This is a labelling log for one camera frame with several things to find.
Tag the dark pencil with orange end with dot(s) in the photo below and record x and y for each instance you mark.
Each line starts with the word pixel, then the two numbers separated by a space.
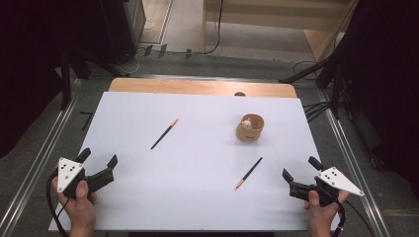
pixel 164 134
pixel 248 173

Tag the metal floor rail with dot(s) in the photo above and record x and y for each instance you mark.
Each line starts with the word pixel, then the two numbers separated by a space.
pixel 36 164
pixel 352 171

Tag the wooden table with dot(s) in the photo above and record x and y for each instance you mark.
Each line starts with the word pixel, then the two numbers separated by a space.
pixel 197 87

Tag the black tripod stand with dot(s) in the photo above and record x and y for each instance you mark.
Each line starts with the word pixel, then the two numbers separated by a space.
pixel 66 82
pixel 335 89

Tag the person's left hand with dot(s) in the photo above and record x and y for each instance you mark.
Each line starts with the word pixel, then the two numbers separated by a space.
pixel 80 214

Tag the person's right hand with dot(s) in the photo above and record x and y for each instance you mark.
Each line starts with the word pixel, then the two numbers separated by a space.
pixel 321 219

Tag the white board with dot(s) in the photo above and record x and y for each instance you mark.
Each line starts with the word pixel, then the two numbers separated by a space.
pixel 197 184

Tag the black cabinet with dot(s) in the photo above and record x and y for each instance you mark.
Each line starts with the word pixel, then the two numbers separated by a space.
pixel 120 29

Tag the wooden pencil holder with figure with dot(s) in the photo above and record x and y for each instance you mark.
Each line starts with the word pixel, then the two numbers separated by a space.
pixel 250 133

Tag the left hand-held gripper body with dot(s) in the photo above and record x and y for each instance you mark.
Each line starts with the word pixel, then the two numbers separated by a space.
pixel 69 173

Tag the light wooden shelf unit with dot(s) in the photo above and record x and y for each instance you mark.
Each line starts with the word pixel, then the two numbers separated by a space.
pixel 280 15

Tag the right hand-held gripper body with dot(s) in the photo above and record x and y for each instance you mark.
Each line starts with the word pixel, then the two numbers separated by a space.
pixel 336 179

